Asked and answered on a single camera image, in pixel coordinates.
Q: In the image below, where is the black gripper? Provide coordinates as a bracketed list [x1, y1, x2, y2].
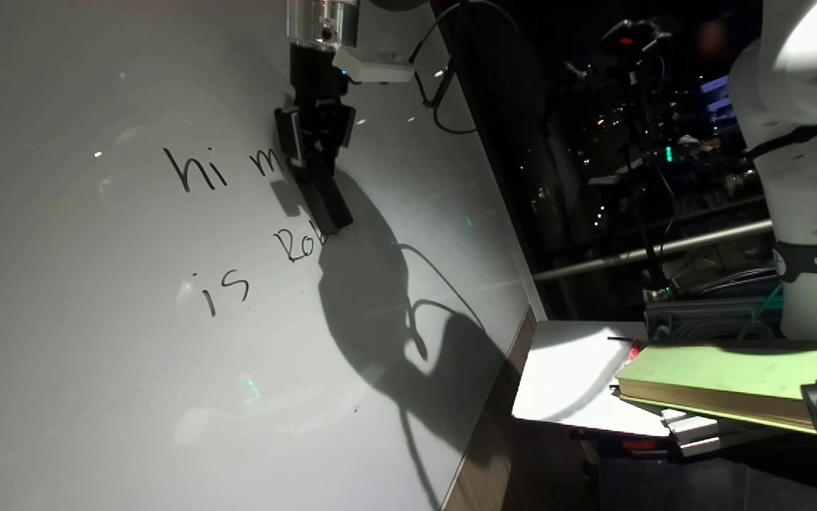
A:
[273, 43, 361, 182]

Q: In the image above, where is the large white whiteboard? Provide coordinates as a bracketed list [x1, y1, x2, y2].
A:
[0, 0, 551, 511]

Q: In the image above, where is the small white platform board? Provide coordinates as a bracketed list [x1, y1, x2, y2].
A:
[508, 317, 677, 440]

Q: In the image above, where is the blue lit monitor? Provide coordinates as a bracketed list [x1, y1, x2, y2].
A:
[697, 70, 739, 129]

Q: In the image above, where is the person in background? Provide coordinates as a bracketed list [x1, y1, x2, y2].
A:
[693, 10, 742, 81]

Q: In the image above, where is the black base block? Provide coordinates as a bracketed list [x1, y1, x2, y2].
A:
[642, 288, 790, 345]

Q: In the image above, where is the silver grey box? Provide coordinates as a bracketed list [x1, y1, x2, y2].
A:
[656, 406, 725, 460]

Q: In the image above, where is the green hardcover book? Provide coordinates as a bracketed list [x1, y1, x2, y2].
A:
[612, 334, 817, 437]

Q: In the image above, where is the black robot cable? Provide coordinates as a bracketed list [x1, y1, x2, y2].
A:
[405, 0, 488, 135]

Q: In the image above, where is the black camera on tripod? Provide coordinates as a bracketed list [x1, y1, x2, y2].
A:
[586, 7, 688, 293]

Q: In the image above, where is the silver metal rail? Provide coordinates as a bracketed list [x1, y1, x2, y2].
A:
[529, 214, 776, 283]

